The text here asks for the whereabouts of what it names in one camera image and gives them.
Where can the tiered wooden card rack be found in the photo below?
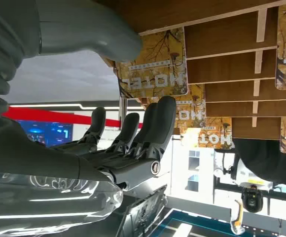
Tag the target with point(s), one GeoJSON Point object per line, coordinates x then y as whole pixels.
{"type": "Point", "coordinates": [231, 65]}

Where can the silver metal pole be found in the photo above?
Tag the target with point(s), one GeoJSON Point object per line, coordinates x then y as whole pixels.
{"type": "Point", "coordinates": [122, 113]}

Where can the black camera on stand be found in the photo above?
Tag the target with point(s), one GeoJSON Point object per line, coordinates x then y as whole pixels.
{"type": "Point", "coordinates": [253, 199]}

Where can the ribbed grey right arm sleeve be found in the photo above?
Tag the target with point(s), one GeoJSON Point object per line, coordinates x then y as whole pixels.
{"type": "Point", "coordinates": [0, 49]}

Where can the blue-edged panel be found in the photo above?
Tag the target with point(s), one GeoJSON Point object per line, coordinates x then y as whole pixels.
{"type": "Point", "coordinates": [202, 225]}

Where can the blue display screen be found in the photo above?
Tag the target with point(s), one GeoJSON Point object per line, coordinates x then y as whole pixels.
{"type": "Point", "coordinates": [47, 133]}

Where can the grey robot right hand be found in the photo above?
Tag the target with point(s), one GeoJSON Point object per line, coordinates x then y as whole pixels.
{"type": "Point", "coordinates": [47, 163]}

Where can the red band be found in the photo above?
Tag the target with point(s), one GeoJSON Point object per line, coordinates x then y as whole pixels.
{"type": "Point", "coordinates": [47, 116]}

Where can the dark grey device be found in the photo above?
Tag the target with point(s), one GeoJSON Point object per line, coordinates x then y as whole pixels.
{"type": "Point", "coordinates": [143, 212]}

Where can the white and yellow tool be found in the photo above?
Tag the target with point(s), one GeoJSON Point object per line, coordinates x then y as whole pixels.
{"type": "Point", "coordinates": [237, 217]}

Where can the white light strip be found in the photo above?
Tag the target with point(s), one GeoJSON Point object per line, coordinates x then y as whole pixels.
{"type": "Point", "coordinates": [47, 105]}

